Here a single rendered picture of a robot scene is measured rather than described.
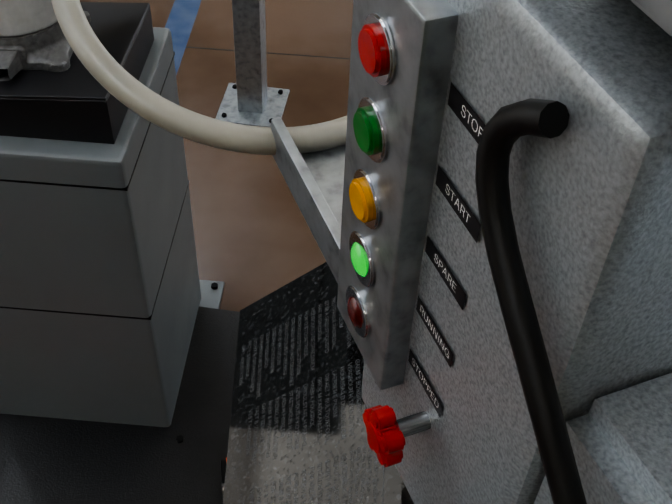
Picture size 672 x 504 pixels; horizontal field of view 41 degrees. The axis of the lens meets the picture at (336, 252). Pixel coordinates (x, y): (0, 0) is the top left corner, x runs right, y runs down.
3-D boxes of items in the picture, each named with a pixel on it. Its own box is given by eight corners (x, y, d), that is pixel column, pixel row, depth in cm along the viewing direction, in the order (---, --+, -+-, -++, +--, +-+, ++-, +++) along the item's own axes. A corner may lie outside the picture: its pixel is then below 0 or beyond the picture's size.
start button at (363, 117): (386, 161, 49) (390, 123, 47) (369, 165, 49) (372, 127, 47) (368, 132, 51) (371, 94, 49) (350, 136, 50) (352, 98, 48)
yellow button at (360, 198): (380, 228, 53) (383, 195, 51) (363, 232, 52) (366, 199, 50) (363, 199, 54) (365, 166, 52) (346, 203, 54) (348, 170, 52)
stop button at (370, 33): (394, 84, 45) (398, 39, 43) (375, 88, 45) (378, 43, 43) (373, 55, 47) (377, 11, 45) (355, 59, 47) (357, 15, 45)
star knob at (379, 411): (442, 455, 58) (449, 422, 55) (381, 476, 57) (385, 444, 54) (417, 409, 61) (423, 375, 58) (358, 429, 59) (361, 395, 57)
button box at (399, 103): (416, 381, 61) (478, 10, 40) (379, 392, 60) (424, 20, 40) (369, 296, 66) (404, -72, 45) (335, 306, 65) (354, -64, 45)
